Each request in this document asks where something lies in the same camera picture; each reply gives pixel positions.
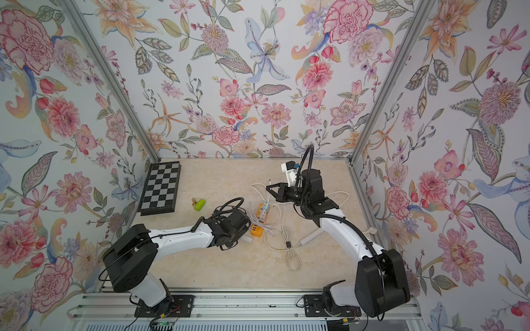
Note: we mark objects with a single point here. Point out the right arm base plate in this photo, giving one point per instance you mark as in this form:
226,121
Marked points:
319,306

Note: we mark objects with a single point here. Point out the white electric toothbrush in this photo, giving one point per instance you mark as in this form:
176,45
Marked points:
310,237
247,239

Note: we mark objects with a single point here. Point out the aluminium mounting rail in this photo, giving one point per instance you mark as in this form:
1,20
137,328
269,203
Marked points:
207,305

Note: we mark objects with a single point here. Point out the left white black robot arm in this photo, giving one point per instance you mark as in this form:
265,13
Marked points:
128,261

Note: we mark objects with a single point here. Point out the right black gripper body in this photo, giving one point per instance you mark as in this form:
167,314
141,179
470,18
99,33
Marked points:
299,197

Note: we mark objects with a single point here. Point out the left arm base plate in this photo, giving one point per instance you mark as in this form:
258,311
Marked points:
179,306

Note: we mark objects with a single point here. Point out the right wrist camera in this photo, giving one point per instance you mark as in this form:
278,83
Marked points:
292,171

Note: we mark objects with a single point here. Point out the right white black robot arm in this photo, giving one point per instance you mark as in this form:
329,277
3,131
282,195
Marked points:
381,282

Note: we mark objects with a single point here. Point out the black white checkerboard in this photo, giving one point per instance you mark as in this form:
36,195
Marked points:
160,190

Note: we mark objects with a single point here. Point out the orange power strip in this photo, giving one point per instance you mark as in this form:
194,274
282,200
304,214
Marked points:
258,227

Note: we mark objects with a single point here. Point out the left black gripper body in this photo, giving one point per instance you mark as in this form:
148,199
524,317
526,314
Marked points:
235,235

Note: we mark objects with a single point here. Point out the green small object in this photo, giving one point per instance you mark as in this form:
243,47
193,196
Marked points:
200,204

